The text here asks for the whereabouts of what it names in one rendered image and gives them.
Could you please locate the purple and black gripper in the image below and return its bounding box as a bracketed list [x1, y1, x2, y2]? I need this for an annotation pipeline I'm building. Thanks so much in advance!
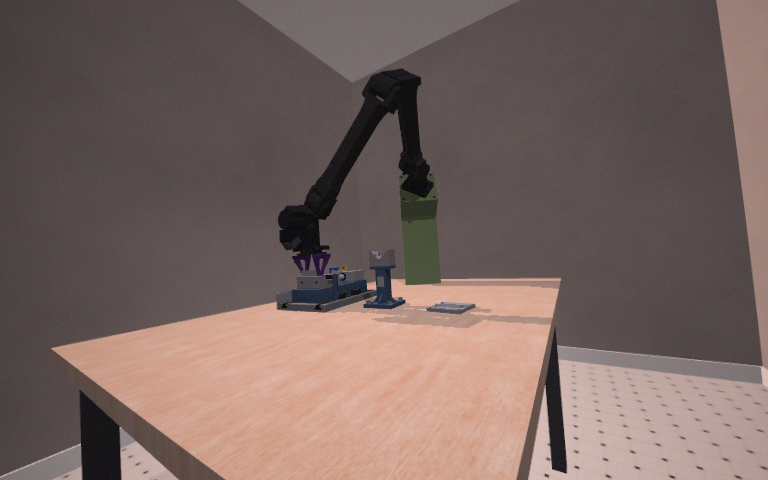
[292, 229, 331, 276]

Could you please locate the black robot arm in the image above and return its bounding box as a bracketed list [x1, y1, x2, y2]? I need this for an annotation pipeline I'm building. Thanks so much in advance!
[278, 69, 434, 250]

